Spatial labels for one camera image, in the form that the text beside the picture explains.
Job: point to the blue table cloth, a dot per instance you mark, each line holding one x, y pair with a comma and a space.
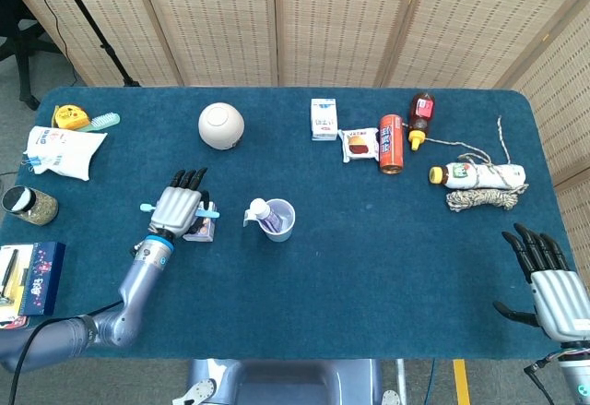
322, 294

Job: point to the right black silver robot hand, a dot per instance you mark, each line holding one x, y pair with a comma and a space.
560, 303

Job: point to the white printed plastic bag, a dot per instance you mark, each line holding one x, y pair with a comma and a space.
64, 151

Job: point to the navy blue printed box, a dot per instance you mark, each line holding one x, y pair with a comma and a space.
46, 276

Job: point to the grey blue robot torso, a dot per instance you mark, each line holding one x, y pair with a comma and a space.
286, 384

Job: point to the black office chair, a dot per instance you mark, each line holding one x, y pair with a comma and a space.
18, 45

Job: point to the brown bottle with red label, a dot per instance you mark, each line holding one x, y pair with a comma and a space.
420, 116

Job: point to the white snack packet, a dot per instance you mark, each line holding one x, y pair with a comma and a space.
360, 145

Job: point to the white blue milk carton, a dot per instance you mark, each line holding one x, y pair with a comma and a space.
324, 120

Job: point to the beige upturned bowl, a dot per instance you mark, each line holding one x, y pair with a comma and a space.
220, 123

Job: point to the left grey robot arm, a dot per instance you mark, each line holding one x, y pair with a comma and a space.
133, 294

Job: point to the blue binder clip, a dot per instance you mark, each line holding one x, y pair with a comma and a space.
33, 161

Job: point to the orange drink can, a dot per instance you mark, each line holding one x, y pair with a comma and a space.
391, 144

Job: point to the glass jar with black lid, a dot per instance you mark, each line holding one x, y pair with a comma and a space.
32, 206

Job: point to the white labelled bottle yellow cap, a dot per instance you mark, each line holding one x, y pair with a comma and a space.
479, 175

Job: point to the green scrubbing brush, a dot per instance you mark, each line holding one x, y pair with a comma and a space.
105, 121

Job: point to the yellow round plastic item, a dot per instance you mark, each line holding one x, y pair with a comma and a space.
70, 116

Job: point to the bamboo folding screen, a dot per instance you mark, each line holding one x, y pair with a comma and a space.
332, 22

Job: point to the light blue toothbrush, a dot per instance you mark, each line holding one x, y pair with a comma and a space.
209, 213

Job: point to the yellow floor tape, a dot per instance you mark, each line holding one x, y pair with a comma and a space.
461, 383

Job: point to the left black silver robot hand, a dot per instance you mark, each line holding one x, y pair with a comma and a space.
177, 209

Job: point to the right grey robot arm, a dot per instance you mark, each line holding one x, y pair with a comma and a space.
576, 372

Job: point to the black tripod stand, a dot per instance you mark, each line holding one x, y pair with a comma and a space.
99, 40

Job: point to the purple toothpaste tube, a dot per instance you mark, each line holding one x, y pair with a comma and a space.
267, 213

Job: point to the razor in card package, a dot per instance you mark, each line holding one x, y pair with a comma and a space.
11, 280

